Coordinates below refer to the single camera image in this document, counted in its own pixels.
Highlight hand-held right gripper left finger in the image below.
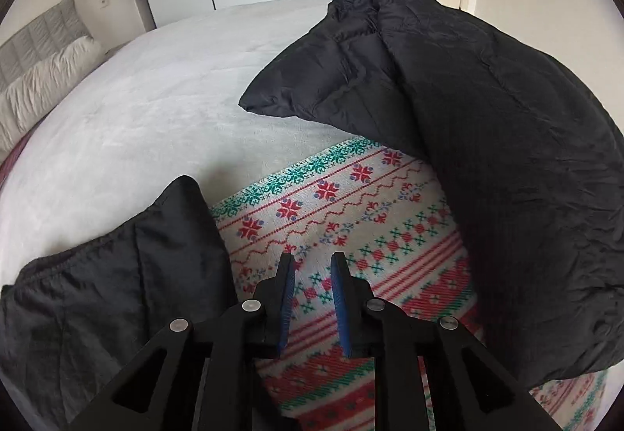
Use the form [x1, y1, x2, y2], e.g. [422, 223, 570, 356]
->
[68, 252, 297, 431]

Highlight black padded jacket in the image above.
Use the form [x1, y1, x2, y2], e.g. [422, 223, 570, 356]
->
[0, 0, 624, 431]

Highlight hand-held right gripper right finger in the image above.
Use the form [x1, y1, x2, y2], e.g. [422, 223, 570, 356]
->
[330, 252, 564, 431]

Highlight grey quilted headboard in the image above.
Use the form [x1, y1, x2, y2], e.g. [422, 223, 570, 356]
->
[0, 0, 91, 93]

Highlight red green patterned blanket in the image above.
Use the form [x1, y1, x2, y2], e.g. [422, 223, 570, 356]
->
[209, 135, 608, 431]

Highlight beige pillow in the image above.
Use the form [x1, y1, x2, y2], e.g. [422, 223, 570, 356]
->
[0, 35, 105, 154]

